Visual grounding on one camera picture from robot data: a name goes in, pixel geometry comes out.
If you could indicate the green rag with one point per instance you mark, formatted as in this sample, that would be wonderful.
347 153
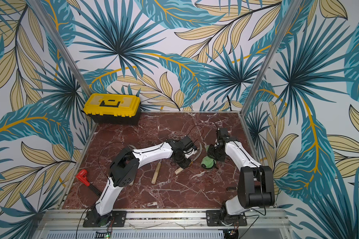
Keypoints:
208 162

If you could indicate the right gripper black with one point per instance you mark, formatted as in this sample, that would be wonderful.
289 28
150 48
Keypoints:
213 152

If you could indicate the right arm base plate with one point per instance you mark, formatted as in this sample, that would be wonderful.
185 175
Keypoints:
224 219

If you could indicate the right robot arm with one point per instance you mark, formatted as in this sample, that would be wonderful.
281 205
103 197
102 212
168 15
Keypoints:
255 185

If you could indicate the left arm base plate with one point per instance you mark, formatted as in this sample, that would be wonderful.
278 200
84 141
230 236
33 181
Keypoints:
104 219

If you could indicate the sickle labelled handle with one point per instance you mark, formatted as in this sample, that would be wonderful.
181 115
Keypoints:
194 156

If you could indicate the red clamp tool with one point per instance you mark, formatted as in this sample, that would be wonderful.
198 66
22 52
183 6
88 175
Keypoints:
82 177

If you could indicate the yellow black toolbox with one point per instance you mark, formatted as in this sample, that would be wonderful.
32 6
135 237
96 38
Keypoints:
113 108

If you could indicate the small dark object on table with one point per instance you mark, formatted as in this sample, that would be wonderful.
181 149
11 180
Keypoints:
231 188

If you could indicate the aluminium front rail frame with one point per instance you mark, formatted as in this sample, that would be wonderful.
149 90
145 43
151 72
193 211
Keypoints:
272 223

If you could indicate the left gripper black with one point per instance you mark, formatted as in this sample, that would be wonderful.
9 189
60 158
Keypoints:
185 165

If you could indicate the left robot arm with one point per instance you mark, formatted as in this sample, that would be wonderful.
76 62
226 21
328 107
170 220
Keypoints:
125 165

